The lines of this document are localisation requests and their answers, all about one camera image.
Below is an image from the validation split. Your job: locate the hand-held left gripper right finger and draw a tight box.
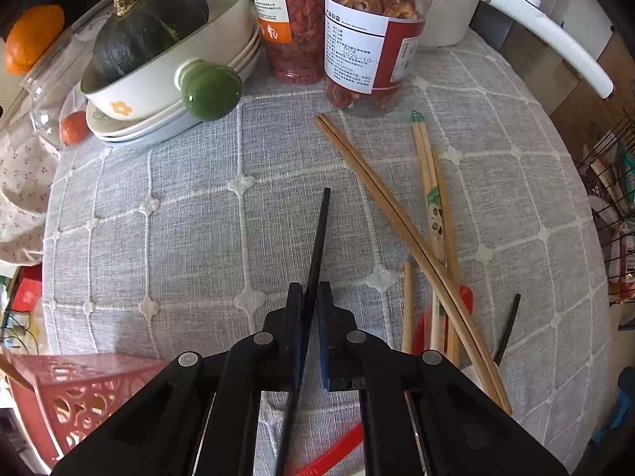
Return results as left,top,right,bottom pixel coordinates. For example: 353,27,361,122
317,282,571,476

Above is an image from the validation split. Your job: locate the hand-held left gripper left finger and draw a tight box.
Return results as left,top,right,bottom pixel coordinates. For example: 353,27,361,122
50,282,304,476

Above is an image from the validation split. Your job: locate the black chopstick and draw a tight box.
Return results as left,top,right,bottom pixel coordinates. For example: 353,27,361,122
274,187,332,476
493,294,521,365

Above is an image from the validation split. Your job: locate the green printed bamboo chopstick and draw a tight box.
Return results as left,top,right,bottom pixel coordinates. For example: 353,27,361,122
410,110,442,353
417,121,447,353

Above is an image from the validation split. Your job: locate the pink perforated utensil holder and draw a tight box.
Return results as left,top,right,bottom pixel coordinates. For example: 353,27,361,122
0,352,172,469

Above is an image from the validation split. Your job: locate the red chopstick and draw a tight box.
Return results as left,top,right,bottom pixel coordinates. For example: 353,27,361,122
413,307,428,355
449,285,474,363

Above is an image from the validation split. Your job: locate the red plastic spoon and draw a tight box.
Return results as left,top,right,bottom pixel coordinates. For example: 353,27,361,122
288,421,365,476

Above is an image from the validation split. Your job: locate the grey checked tablecloth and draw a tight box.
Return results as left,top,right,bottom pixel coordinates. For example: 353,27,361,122
42,25,613,476

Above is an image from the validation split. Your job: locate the red box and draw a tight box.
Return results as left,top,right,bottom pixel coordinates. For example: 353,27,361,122
10,278,45,318

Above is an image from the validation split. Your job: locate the white plate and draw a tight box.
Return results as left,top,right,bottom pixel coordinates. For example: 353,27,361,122
85,25,261,134

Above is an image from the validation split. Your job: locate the dried fruit jar red label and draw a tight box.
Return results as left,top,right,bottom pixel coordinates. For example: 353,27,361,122
323,0,436,119

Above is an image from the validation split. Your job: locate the small orange fruit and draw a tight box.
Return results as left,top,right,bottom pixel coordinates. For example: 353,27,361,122
60,110,92,146

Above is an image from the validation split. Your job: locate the floral cloth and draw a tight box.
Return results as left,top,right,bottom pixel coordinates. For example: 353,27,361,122
0,114,63,265

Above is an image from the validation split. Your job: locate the goji berry jar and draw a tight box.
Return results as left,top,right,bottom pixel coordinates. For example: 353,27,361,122
246,0,331,85

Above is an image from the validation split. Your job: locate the clear glass jar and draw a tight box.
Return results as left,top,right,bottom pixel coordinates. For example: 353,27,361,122
20,20,107,152

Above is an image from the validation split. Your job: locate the dark green kabocha squash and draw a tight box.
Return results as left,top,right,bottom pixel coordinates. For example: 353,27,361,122
92,0,210,85

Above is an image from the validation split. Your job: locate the brown cardboard box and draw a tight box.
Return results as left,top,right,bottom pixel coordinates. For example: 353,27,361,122
498,10,635,159

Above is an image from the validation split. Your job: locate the white electric pot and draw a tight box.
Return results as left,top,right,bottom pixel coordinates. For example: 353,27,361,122
419,0,616,100

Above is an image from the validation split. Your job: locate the orange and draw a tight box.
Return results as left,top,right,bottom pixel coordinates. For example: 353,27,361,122
5,5,65,76

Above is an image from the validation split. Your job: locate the white bowl with green handle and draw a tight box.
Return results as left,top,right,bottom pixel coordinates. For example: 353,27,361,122
80,0,251,122

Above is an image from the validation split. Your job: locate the black wire rack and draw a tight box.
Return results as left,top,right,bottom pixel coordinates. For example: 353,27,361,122
575,109,635,328

